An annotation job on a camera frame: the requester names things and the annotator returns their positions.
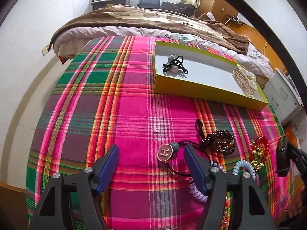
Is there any small desk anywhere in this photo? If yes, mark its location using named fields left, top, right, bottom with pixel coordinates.
left=91, top=0, right=131, bottom=11

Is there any dark brown cloth pile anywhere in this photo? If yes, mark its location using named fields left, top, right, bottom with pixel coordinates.
left=161, top=1, right=196, bottom=17

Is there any clear gold hair claw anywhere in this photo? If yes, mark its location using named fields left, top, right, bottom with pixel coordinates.
left=231, top=64, right=257, bottom=96

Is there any bed with brown blanket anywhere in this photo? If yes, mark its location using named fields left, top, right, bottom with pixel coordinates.
left=58, top=26, right=274, bottom=77

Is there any black beaded hair tie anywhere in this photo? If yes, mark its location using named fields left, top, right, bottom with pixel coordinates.
left=163, top=55, right=189, bottom=77

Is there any yellow-green cardboard box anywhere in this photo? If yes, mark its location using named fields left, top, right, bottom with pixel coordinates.
left=153, top=40, right=269, bottom=112

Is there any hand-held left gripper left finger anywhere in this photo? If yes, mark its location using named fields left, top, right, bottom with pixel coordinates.
left=29, top=144, right=120, bottom=230

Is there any purple spiral hair tie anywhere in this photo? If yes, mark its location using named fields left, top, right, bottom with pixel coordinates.
left=188, top=160, right=224, bottom=203

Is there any wooden furniture edge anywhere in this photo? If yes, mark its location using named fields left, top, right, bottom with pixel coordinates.
left=0, top=181, right=30, bottom=230

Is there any dark brown bead bracelet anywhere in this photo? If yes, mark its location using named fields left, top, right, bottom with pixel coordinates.
left=195, top=118, right=235, bottom=155

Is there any red and gold bead bracelet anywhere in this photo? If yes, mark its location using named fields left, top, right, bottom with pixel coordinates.
left=250, top=136, right=269, bottom=172

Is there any pink green plaid cloth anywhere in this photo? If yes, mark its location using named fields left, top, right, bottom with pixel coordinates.
left=25, top=36, right=294, bottom=230

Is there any grey drawer cabinet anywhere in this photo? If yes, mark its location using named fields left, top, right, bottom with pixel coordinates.
left=262, top=68, right=304, bottom=122

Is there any brown fleece blanket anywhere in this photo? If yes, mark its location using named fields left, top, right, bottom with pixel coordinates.
left=51, top=4, right=250, bottom=55

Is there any black office chair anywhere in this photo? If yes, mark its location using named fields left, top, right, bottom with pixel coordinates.
left=137, top=0, right=162, bottom=8

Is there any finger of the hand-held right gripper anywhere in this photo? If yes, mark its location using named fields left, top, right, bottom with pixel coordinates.
left=275, top=135, right=307, bottom=178

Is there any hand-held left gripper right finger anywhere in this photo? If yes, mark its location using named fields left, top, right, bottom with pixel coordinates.
left=183, top=145, right=279, bottom=230

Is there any wooden headboard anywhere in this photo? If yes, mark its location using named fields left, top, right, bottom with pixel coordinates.
left=230, top=21, right=288, bottom=77

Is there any light blue spiral hair tie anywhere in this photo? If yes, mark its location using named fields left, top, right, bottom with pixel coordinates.
left=231, top=159, right=257, bottom=180

